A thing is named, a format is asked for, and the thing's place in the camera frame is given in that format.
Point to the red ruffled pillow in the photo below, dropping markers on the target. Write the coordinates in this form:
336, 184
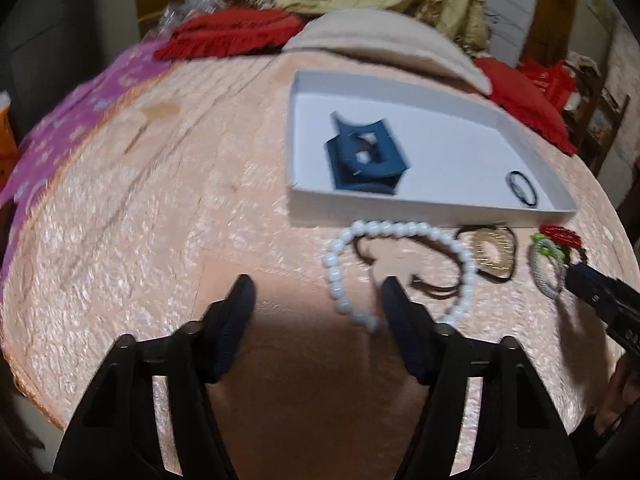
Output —
225, 35
525, 95

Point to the blue hair claw clip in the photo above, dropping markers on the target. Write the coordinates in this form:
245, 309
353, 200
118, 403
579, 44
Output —
362, 160

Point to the wooden shelf rack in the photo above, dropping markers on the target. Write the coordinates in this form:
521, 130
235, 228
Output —
605, 115

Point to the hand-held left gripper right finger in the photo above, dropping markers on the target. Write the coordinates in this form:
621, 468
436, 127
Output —
407, 332

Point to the clear plastic bag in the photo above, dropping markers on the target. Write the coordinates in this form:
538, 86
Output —
185, 15

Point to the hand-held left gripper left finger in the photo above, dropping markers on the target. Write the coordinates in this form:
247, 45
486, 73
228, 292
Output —
229, 332

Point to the white cardboard box tray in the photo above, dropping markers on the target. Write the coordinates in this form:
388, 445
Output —
450, 160

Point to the purple patterned cloth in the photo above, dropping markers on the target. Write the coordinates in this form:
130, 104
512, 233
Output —
75, 120

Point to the beige tape patch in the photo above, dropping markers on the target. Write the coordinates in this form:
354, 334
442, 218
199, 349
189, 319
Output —
160, 111

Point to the red shopping bag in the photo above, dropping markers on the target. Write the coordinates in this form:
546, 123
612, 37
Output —
547, 80

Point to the beige pillow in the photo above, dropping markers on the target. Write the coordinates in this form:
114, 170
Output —
390, 37

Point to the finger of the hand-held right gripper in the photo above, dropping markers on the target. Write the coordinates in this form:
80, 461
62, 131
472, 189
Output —
600, 297

